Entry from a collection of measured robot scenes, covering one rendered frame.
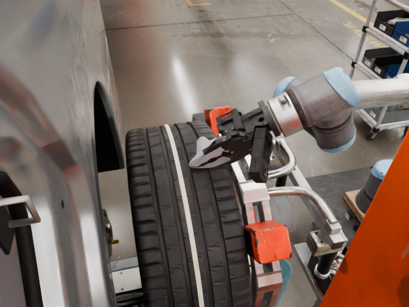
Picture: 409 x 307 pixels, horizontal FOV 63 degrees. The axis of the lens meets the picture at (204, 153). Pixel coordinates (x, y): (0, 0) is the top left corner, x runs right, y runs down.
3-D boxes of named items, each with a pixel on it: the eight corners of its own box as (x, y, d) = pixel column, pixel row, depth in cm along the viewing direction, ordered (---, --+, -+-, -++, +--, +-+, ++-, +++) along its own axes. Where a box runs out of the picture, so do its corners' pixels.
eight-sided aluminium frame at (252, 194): (204, 212, 142) (204, 103, 106) (219, 209, 143) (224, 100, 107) (244, 349, 102) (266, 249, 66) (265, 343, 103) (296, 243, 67)
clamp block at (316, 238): (305, 242, 94) (308, 230, 90) (334, 235, 95) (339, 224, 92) (313, 257, 90) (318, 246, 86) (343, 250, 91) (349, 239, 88)
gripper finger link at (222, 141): (208, 155, 75) (243, 139, 73) (210, 161, 74) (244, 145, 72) (199, 145, 72) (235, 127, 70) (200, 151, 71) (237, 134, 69)
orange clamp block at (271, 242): (241, 225, 78) (253, 231, 69) (273, 219, 79) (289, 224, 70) (246, 255, 77) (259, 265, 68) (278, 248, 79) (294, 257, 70)
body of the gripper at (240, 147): (224, 136, 81) (271, 113, 78) (234, 164, 76) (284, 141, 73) (212, 118, 75) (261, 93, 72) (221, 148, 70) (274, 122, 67)
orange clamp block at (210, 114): (207, 138, 104) (203, 109, 103) (231, 134, 106) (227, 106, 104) (212, 139, 97) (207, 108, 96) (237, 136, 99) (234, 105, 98)
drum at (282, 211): (217, 220, 114) (218, 192, 105) (276, 209, 118) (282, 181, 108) (228, 256, 104) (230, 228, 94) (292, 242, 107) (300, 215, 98)
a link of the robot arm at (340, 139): (331, 114, 87) (323, 83, 78) (366, 139, 79) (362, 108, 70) (303, 137, 87) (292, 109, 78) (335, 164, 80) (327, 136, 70)
